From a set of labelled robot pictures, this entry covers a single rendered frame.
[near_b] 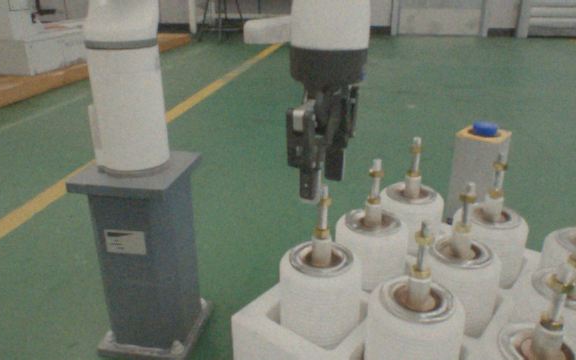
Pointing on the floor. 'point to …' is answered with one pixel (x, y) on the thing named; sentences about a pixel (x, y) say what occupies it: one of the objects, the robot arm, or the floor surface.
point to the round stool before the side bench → (220, 22)
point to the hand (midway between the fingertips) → (322, 179)
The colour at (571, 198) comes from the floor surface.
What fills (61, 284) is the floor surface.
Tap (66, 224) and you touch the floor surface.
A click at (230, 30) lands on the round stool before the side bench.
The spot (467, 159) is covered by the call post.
